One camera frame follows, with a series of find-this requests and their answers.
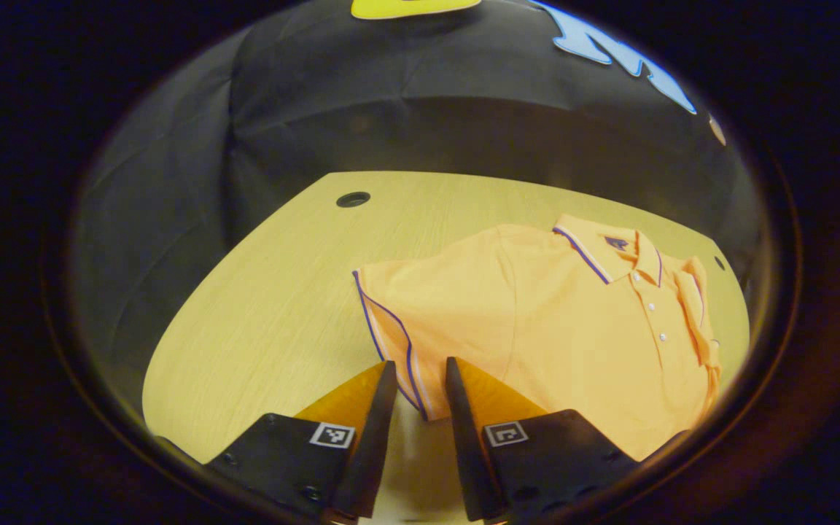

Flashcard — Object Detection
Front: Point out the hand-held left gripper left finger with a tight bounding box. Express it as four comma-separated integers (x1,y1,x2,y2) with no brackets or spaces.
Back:
157,360,397,522

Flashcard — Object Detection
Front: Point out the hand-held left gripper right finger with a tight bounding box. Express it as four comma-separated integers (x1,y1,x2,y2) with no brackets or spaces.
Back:
446,357,691,524

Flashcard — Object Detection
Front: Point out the orange T-shirt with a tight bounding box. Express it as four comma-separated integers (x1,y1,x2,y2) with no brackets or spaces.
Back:
352,214,722,462

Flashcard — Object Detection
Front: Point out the black backdrop cloth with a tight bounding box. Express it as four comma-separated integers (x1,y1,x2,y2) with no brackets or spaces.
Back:
74,0,763,409

